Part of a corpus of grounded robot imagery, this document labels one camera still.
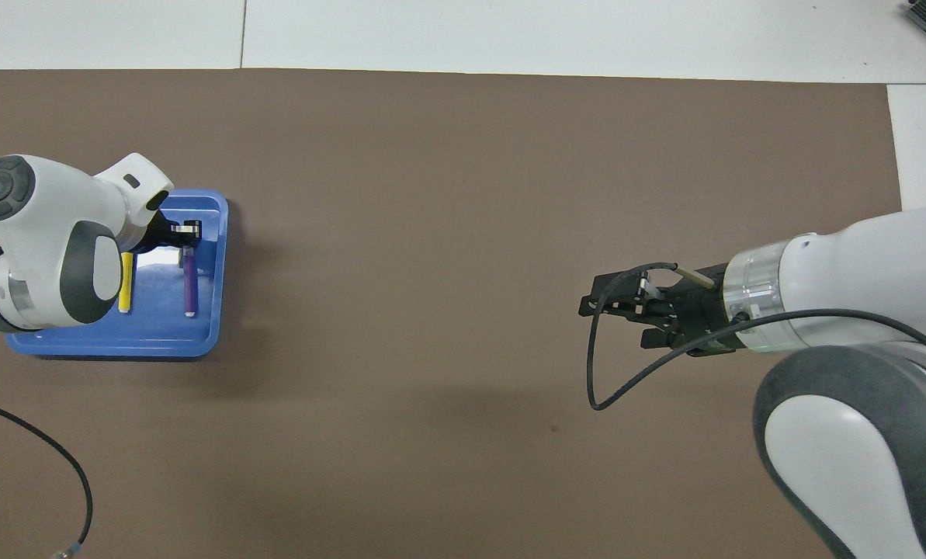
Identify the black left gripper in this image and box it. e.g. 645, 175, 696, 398
131, 211, 203, 255

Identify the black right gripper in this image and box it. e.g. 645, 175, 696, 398
577, 262, 735, 358

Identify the purple marker pen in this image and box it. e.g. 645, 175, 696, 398
182, 247, 199, 318

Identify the blue plastic tray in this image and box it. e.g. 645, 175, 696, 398
5, 188, 229, 358

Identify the brown table mat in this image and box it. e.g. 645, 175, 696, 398
0, 68, 926, 559

